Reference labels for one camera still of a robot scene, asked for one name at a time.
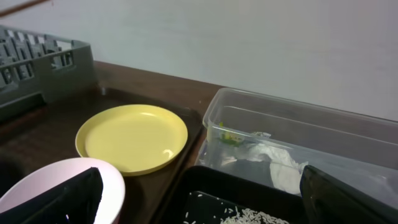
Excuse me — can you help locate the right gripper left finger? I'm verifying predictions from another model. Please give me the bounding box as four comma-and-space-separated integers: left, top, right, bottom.
1, 167, 103, 224

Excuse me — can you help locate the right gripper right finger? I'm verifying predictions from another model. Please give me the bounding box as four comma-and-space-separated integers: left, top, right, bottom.
300, 165, 397, 224

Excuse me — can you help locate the pale pink bowl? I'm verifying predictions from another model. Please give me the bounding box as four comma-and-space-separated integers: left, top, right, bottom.
1, 157, 125, 224

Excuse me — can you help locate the white tissue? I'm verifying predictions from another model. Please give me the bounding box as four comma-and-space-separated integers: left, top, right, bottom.
248, 143, 308, 195

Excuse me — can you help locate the pile of rice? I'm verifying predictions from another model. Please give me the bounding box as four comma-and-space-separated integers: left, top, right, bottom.
183, 192, 290, 224

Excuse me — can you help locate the green snack wrapper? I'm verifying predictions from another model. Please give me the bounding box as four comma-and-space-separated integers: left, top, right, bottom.
217, 121, 272, 147

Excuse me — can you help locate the clear plastic waste bin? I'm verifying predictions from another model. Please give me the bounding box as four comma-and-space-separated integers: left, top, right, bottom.
197, 88, 397, 207

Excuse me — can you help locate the black waste tray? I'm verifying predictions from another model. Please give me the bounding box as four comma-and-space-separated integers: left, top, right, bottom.
155, 166, 308, 223

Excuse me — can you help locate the yellow round plate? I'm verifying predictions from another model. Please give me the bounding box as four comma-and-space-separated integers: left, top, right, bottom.
75, 104, 188, 176

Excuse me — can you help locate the grey plastic dish rack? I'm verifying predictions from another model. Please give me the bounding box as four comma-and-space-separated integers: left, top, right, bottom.
1, 26, 97, 121

